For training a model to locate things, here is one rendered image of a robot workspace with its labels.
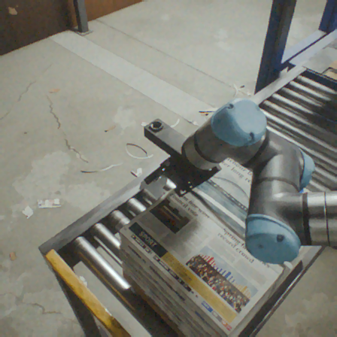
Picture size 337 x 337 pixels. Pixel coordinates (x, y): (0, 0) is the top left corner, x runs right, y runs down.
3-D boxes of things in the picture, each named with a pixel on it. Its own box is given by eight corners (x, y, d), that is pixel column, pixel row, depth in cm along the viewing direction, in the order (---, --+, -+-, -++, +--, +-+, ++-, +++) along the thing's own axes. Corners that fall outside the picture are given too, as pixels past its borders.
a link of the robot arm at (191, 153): (185, 135, 61) (215, 115, 65) (174, 145, 65) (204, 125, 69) (211, 171, 61) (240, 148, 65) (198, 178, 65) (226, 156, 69)
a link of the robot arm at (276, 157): (284, 220, 60) (231, 189, 57) (286, 172, 67) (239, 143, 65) (320, 198, 54) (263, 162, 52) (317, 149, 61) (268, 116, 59)
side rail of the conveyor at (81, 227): (58, 279, 103) (47, 258, 94) (47, 267, 105) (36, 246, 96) (300, 91, 168) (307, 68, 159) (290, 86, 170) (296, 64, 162)
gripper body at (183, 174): (177, 199, 75) (203, 183, 65) (153, 166, 76) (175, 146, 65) (201, 180, 79) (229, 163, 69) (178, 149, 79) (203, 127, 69)
